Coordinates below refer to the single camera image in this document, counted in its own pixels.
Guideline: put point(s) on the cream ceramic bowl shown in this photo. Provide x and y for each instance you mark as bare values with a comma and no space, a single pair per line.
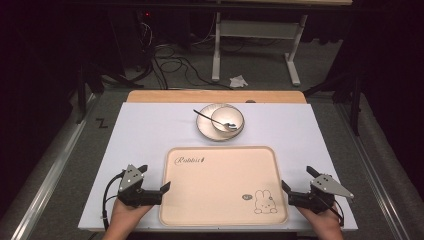
230,115

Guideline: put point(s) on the black stand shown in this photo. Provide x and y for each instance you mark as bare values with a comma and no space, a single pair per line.
356,100
81,90

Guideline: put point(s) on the metal spoon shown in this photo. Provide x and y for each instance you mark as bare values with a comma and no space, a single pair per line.
213,120

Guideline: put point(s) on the person's left hand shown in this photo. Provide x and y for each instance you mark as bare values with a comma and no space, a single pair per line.
125,216

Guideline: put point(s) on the beige tray with rabbit print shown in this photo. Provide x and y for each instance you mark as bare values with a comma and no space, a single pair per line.
220,190

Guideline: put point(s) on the metal floor rail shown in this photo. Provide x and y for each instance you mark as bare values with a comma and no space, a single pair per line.
376,180
50,180

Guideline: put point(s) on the person's right hand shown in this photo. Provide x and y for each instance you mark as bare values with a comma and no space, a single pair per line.
321,219

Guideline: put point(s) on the crumpled white paper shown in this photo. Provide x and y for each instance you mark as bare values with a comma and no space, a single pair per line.
238,81

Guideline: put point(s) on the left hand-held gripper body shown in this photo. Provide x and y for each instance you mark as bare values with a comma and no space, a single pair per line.
135,196

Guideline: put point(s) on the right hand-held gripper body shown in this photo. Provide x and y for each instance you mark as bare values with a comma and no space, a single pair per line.
316,196

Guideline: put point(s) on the cream ceramic plate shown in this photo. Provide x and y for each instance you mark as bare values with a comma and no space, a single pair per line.
204,126

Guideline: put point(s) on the dark computer tower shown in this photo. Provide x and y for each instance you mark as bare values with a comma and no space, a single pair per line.
160,26

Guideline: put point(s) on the white desk frame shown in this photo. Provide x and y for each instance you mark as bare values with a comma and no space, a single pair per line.
256,29

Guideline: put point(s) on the white table mat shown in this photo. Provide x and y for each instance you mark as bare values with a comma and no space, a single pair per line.
143,133

